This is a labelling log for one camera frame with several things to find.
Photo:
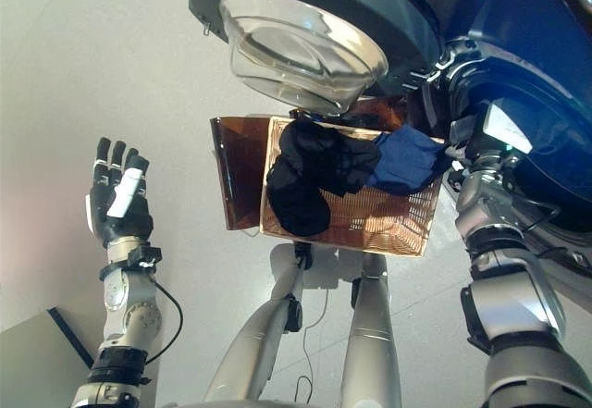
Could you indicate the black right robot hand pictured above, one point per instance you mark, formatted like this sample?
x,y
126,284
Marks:
x,y
506,128

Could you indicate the brown wicker laundry tray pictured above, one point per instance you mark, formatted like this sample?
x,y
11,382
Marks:
x,y
384,227

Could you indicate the silver robot leg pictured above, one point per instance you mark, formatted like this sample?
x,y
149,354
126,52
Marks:
x,y
370,343
263,343

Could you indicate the dark grey washing machine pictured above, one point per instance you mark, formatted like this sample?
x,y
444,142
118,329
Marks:
x,y
546,56

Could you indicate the black garment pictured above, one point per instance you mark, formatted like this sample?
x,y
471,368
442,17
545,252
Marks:
x,y
305,181

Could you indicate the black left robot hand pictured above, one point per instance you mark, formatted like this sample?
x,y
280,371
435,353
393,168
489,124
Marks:
x,y
125,223

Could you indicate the navy blue garment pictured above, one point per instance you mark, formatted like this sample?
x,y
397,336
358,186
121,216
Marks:
x,y
407,163

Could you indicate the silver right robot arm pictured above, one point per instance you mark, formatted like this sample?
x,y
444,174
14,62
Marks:
x,y
509,297

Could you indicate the silver left robot leg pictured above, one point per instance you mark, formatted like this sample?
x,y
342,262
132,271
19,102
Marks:
x,y
263,343

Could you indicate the silver right robot leg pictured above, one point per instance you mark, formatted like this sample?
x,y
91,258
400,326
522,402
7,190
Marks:
x,y
370,343

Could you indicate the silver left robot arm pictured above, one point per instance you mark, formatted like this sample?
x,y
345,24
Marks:
x,y
129,315

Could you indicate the dark brown stand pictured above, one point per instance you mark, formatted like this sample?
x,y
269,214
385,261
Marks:
x,y
240,172

